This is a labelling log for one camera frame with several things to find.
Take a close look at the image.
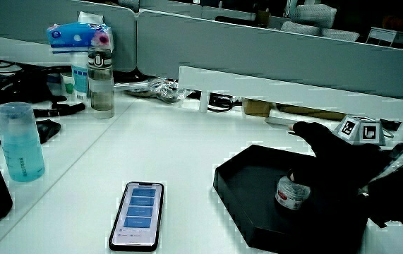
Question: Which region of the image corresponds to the person's right hand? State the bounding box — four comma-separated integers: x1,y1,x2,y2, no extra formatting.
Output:
288,114,393,202

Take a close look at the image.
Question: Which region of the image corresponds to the round clear paper clip box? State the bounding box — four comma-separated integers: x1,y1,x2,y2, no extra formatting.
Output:
275,175,311,211

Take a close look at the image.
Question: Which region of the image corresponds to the black plate tray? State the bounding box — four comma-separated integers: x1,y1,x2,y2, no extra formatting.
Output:
212,143,370,254

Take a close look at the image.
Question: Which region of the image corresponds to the person's right forearm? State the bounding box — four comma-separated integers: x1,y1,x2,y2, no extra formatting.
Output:
366,150,403,244

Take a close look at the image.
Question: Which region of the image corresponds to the flat silver device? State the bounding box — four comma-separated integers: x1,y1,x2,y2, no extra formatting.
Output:
264,116,299,131

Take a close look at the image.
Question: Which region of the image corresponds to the white desk shelf riser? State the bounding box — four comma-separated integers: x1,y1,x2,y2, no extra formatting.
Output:
177,64,403,127

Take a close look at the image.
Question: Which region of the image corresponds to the brown cardboard box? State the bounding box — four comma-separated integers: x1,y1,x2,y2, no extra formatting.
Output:
241,98,273,118

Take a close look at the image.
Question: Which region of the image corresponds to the grey desk partition panel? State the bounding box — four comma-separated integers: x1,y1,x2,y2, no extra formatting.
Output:
0,0,138,73
136,9,403,104

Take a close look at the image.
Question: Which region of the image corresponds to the grey knitted cushion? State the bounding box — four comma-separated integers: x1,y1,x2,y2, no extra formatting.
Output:
320,28,361,42
279,20,323,37
290,4,338,30

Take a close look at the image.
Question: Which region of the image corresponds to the crumpled clear plastic bag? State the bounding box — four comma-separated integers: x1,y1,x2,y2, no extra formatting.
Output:
114,77,189,104

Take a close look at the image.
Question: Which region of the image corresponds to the black smartphone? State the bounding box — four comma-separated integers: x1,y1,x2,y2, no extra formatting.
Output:
108,181,165,253

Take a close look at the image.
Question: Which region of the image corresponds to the clear water bottle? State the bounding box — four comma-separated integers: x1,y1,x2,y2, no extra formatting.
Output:
87,47,115,120

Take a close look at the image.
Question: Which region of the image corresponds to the white bottle with blue label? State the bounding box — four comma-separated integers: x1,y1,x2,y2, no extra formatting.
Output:
71,52,90,102

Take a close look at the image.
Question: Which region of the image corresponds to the small white green cup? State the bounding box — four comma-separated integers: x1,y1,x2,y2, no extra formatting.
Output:
60,72,76,95

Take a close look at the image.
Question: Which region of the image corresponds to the blue tissue pack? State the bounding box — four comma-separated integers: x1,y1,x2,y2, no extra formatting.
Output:
46,11,114,54

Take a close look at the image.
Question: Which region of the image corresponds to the black computer mouse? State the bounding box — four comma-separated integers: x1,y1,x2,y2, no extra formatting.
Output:
35,119,62,145

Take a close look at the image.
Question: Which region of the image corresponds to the translucent blue bottle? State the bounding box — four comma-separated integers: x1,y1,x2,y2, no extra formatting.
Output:
0,102,46,183

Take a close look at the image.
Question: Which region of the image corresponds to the black coiled cable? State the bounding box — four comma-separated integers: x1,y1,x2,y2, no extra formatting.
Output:
207,92,241,113

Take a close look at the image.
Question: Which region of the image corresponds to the black handle tool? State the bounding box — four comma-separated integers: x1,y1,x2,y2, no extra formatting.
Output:
32,102,87,119

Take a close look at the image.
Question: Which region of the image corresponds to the black cable bundle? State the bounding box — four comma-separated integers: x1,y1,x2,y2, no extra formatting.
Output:
0,64,72,110

